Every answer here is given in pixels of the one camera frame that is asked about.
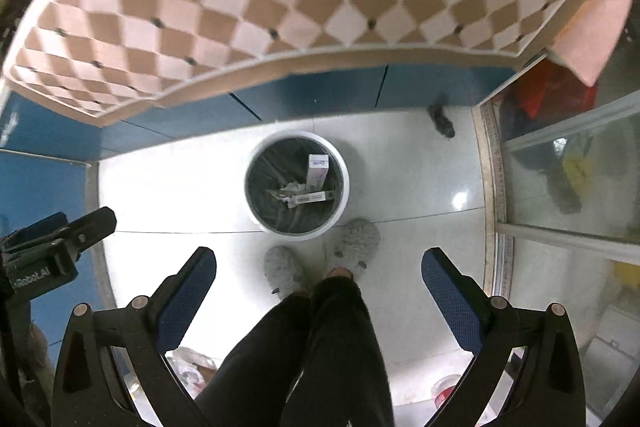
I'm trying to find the pink folded cloth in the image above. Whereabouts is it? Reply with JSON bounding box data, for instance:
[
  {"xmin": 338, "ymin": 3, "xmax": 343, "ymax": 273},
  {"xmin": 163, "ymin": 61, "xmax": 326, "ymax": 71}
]
[{"xmin": 547, "ymin": 0, "xmax": 634, "ymax": 88}]

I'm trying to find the black bin liner bag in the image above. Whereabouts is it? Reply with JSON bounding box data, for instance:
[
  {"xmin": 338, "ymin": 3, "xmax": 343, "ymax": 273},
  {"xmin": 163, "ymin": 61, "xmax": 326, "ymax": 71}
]
[{"xmin": 247, "ymin": 138, "xmax": 346, "ymax": 234}]

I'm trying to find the person's left leg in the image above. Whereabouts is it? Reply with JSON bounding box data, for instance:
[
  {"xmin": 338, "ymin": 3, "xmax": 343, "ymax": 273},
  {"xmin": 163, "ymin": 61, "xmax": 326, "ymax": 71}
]
[{"xmin": 194, "ymin": 291, "xmax": 321, "ymax": 427}]

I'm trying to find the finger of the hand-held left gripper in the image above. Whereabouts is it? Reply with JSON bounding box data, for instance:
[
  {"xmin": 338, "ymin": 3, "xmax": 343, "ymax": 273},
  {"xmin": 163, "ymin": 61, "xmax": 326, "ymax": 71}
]
[{"xmin": 59, "ymin": 207, "xmax": 118, "ymax": 264}]

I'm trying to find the white upright carton box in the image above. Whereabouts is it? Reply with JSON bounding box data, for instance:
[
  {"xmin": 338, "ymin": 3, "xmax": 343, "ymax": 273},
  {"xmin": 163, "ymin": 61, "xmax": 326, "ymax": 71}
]
[{"xmin": 306, "ymin": 153, "xmax": 330, "ymax": 190}]

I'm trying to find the crumpled paper wrapper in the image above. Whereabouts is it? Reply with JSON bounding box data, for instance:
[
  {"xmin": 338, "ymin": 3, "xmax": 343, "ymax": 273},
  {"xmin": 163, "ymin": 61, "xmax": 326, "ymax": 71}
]
[{"xmin": 266, "ymin": 181, "xmax": 302, "ymax": 208}]

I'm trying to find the grey fluffy slipper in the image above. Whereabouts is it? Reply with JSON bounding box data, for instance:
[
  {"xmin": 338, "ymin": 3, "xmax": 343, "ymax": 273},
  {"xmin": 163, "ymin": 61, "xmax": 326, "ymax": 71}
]
[
  {"xmin": 264, "ymin": 246, "xmax": 308, "ymax": 300},
  {"xmin": 331, "ymin": 218, "xmax": 382, "ymax": 280}
]

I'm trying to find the yellow item behind glass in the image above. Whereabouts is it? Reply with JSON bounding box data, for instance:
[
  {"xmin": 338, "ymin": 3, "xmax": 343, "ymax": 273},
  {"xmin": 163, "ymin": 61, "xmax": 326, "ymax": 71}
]
[{"xmin": 561, "ymin": 146, "xmax": 603, "ymax": 188}]

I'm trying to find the crumpled clear plastic bag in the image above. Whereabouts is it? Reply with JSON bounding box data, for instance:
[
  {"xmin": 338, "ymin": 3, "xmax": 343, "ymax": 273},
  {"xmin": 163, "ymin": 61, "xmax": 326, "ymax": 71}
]
[{"xmin": 164, "ymin": 346, "xmax": 227, "ymax": 404}]

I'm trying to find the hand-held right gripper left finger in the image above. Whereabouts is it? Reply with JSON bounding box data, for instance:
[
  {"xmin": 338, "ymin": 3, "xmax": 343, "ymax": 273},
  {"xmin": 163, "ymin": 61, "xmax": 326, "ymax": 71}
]
[{"xmin": 51, "ymin": 246, "xmax": 218, "ymax": 427}]

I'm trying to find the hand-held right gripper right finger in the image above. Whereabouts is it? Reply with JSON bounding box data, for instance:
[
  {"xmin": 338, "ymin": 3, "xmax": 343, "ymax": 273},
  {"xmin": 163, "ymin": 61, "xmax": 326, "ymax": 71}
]
[{"xmin": 421, "ymin": 247, "xmax": 587, "ymax": 427}]

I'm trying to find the red bag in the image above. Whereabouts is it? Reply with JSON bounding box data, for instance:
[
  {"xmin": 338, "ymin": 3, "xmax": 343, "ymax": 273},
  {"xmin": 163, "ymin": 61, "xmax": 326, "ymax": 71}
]
[{"xmin": 514, "ymin": 58, "xmax": 598, "ymax": 118}]

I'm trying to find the dark cloth scrap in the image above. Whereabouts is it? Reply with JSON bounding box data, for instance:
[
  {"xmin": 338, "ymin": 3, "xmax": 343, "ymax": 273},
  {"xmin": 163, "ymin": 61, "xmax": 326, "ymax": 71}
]
[{"xmin": 427, "ymin": 103, "xmax": 457, "ymax": 139}]

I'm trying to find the white round trash bin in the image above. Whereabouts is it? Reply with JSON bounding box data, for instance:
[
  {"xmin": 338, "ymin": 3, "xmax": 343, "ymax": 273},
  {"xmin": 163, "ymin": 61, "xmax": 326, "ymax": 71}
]
[{"xmin": 244, "ymin": 132, "xmax": 350, "ymax": 242}]

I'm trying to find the person's right leg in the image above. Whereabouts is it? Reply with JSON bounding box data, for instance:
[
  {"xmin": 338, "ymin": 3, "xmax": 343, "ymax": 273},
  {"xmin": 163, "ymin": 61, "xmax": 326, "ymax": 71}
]
[{"xmin": 295, "ymin": 274, "xmax": 397, "ymax": 427}]

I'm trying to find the flat white printed box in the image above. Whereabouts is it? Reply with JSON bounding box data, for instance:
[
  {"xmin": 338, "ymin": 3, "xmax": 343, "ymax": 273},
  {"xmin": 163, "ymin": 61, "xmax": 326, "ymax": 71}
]
[{"xmin": 290, "ymin": 190, "xmax": 335, "ymax": 206}]

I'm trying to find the person's leg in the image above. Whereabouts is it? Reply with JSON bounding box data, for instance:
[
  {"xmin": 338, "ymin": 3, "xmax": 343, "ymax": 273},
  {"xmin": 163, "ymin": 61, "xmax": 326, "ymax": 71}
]
[
  {"xmin": 194, "ymin": 291, "xmax": 321, "ymax": 427},
  {"xmin": 295, "ymin": 274, "xmax": 397, "ymax": 427}
]

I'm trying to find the glass sliding door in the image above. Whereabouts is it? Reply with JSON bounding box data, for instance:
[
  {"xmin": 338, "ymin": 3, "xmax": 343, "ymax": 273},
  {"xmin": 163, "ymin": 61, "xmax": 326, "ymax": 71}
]
[{"xmin": 472, "ymin": 49, "xmax": 640, "ymax": 427}]

